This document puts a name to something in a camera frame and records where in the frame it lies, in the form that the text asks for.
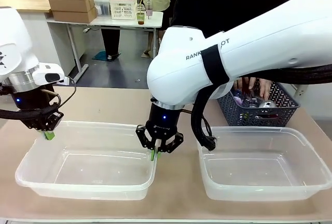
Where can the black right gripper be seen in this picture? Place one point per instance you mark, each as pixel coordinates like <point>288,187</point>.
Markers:
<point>162,123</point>

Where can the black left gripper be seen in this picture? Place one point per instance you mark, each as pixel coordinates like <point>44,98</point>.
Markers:
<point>33,99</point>

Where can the clear plastic bin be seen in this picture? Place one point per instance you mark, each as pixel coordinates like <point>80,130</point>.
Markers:
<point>90,167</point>
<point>259,169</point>

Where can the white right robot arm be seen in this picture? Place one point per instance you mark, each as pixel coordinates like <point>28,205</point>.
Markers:
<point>259,40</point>

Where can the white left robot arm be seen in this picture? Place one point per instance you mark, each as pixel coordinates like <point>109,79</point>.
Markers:
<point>13,42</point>

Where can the dark grey lattice basket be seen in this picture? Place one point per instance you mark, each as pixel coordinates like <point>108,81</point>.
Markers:
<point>285,110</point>

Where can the white basket brown rim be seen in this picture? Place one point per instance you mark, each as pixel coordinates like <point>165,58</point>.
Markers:
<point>122,7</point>

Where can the person's left hand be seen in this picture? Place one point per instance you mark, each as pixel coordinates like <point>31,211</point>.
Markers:
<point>263,86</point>

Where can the clear bottle purple label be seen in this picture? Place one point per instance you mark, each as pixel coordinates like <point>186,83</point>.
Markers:
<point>243,100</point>

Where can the teal floor mat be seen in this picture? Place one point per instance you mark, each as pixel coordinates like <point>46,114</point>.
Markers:
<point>106,56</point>

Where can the red flat wrapper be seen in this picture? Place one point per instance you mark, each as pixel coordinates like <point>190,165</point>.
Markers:
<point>265,116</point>

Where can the person white shirt black trousers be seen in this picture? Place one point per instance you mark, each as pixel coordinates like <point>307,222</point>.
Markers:
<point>111,37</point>

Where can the silver crushed can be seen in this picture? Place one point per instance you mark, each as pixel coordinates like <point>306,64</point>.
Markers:
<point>267,104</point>

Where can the white table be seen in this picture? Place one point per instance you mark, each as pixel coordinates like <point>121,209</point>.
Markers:
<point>124,23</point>

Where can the plastic cup green drink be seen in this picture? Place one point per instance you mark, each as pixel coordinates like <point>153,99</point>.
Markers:
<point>140,15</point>

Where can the plastic cup pink drink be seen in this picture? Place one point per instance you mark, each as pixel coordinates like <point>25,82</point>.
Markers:
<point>149,10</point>

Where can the clear plastic drawer box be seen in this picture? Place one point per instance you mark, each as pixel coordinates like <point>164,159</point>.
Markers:
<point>102,5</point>

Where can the person's black torso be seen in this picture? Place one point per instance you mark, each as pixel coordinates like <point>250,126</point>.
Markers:
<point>228,1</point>

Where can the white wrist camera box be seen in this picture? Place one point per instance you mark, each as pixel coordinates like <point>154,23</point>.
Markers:
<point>49,75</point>

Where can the white wall socket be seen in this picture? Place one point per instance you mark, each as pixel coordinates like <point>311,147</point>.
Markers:
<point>301,91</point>

